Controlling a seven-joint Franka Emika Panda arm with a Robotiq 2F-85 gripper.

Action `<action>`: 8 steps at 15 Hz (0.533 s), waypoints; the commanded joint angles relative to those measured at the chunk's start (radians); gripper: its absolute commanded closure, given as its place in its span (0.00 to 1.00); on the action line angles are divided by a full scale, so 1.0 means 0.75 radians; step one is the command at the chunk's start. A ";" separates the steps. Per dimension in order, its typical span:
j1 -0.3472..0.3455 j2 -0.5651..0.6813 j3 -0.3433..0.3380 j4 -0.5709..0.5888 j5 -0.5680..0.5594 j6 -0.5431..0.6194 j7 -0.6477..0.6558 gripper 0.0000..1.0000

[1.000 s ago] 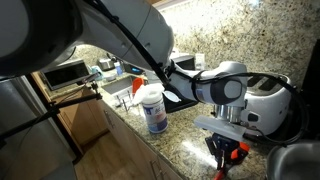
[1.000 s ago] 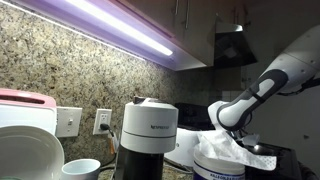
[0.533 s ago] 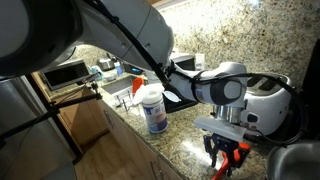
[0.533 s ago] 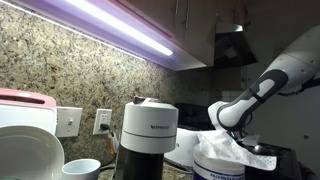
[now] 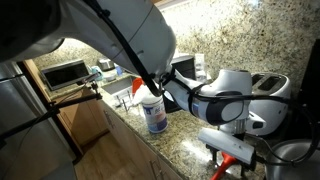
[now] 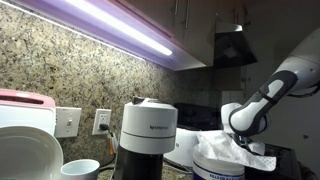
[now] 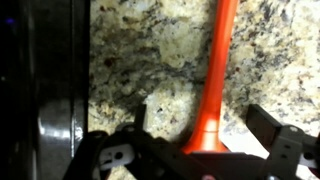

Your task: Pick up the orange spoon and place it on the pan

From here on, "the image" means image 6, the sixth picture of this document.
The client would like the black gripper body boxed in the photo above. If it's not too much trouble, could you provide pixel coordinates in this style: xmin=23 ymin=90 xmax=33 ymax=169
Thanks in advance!
xmin=232 ymin=132 xmax=255 ymax=150

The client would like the white wet wipe sheet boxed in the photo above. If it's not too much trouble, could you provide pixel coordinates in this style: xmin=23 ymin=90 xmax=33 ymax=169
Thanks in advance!
xmin=194 ymin=129 xmax=278 ymax=172

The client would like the wipes canister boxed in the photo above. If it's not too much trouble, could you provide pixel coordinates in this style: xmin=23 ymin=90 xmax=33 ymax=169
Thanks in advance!
xmin=192 ymin=152 xmax=246 ymax=180

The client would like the black stove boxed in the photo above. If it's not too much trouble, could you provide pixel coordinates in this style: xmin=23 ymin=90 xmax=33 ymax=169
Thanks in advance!
xmin=244 ymin=143 xmax=303 ymax=180

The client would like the black countertop appliance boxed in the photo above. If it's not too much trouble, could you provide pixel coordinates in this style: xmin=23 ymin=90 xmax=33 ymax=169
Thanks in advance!
xmin=173 ymin=102 xmax=223 ymax=132

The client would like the white countertop appliance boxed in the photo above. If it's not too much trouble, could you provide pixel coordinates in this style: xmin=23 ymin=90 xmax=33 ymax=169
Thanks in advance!
xmin=163 ymin=127 xmax=201 ymax=168

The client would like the black range hood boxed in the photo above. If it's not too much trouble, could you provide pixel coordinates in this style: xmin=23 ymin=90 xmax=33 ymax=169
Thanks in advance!
xmin=213 ymin=22 xmax=258 ymax=69

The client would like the white nespresso coffee machine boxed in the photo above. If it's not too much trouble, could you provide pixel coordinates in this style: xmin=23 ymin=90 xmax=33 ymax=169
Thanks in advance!
xmin=112 ymin=96 xmax=179 ymax=180

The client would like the under cabinet light strip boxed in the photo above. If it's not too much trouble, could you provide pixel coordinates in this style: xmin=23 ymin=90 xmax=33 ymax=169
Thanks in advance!
xmin=64 ymin=0 xmax=174 ymax=57

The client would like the white mug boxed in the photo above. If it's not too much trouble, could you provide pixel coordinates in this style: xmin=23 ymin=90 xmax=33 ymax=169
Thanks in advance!
xmin=60 ymin=158 xmax=101 ymax=180

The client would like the pink and white toaster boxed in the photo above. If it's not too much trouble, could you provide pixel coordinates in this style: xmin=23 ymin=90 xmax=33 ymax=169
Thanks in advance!
xmin=0 ymin=88 xmax=57 ymax=136

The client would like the white bowl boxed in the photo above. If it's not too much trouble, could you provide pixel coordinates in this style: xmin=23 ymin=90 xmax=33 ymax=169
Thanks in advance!
xmin=0 ymin=125 xmax=64 ymax=180

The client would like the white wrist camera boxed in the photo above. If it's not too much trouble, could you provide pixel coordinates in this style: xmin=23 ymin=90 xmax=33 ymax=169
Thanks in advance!
xmin=249 ymin=141 xmax=267 ymax=157

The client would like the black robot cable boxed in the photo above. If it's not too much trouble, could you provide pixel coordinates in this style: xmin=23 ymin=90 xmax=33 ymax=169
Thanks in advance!
xmin=288 ymin=84 xmax=320 ymax=98

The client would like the wooden wall cabinet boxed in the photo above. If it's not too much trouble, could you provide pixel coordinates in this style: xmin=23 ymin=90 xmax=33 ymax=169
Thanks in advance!
xmin=109 ymin=0 xmax=216 ymax=72

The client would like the black plug with cable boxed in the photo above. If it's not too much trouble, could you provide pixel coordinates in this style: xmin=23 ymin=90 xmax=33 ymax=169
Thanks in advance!
xmin=98 ymin=123 xmax=120 ymax=171

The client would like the white wall outlet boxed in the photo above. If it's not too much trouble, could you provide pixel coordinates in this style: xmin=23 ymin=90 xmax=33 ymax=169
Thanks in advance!
xmin=91 ymin=108 xmax=112 ymax=136

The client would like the white light switch plate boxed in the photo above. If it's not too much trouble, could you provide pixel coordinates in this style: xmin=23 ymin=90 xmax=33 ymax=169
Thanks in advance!
xmin=54 ymin=106 xmax=83 ymax=139

